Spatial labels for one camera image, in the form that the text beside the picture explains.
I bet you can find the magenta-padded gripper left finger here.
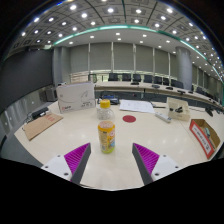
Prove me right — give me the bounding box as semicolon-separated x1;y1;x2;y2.
41;142;92;186

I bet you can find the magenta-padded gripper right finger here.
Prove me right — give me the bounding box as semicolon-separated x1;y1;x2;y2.
132;142;184;186

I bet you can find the yellow-capped orange drink bottle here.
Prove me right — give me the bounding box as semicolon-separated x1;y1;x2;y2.
96;98;117;155

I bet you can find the flat round red coaster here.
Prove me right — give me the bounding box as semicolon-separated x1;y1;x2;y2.
122;114;137;124

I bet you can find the small white oblong box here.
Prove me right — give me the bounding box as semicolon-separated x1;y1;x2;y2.
154;111;173;124

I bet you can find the flat brown cardboard envelope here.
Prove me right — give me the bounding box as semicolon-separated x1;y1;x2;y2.
22;112;64;142

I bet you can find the white printed paper sheet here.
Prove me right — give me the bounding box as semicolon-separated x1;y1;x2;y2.
118;99;156;114

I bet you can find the black power adapter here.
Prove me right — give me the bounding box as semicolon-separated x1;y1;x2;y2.
30;106;50;120

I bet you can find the open white cardboard box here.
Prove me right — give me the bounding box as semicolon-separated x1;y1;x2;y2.
166;97;192;122

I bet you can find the brown carton with red label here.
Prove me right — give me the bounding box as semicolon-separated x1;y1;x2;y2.
188;118;222;160

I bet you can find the white paper ream box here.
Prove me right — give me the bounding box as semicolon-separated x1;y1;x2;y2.
55;81;97;114

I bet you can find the black desk phone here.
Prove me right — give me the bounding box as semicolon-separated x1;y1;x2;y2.
99;94;120;106

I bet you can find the grey box monitor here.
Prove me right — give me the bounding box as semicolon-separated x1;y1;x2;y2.
44;85;58;102

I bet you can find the long curved conference desk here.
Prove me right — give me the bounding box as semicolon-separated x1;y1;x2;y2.
94;80;224;111

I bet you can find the row of black office chairs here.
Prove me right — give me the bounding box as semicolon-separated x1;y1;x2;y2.
88;72;214;98

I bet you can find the group of ceiling lights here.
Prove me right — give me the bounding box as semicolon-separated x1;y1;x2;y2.
19;1;219;73

